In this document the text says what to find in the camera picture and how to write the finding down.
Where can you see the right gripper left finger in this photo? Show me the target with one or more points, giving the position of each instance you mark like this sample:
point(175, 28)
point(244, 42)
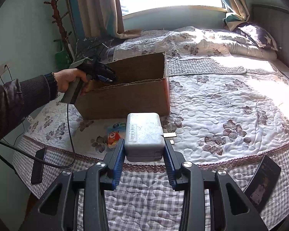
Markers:
point(57, 207)

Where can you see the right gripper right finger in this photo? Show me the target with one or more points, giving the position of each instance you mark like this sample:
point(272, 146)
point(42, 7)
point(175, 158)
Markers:
point(230, 209)

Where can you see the cartoon bear tissue pack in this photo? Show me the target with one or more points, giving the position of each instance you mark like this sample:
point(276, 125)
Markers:
point(115, 133)

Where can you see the white power adapter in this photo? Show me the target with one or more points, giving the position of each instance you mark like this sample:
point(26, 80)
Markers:
point(144, 137)

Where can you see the left forearm dark sleeve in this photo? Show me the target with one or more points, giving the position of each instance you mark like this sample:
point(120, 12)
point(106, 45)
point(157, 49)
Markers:
point(19, 99)

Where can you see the person left hand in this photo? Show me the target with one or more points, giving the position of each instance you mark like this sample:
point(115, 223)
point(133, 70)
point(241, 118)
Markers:
point(66, 76)

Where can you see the dark star blanket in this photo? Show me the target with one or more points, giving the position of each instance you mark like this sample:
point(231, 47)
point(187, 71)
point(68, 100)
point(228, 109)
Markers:
point(101, 47)

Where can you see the green plastic bag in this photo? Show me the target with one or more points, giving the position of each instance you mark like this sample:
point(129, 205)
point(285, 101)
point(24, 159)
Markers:
point(62, 57)

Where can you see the brown cardboard box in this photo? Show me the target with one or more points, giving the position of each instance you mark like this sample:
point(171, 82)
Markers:
point(142, 86)

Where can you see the black phone left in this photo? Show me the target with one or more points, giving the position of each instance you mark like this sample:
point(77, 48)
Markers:
point(37, 170)

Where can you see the black phone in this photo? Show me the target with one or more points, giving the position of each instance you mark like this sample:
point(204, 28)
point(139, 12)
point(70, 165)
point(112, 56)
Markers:
point(263, 182)
point(37, 170)

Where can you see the striped curtain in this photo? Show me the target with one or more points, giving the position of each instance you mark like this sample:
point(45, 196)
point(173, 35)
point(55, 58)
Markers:
point(99, 18)

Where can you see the black phone right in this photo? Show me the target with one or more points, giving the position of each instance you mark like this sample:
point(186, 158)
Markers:
point(263, 182)

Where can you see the wooden coat rack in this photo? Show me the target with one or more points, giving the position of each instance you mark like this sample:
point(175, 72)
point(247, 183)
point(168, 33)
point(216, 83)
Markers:
point(57, 19)

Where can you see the quilted floral bedspread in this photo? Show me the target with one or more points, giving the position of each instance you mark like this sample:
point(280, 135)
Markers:
point(229, 106)

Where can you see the dark star pillow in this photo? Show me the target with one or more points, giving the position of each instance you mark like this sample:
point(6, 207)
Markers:
point(256, 34)

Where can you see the grey padded headboard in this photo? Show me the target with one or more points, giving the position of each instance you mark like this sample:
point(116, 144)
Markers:
point(276, 21)

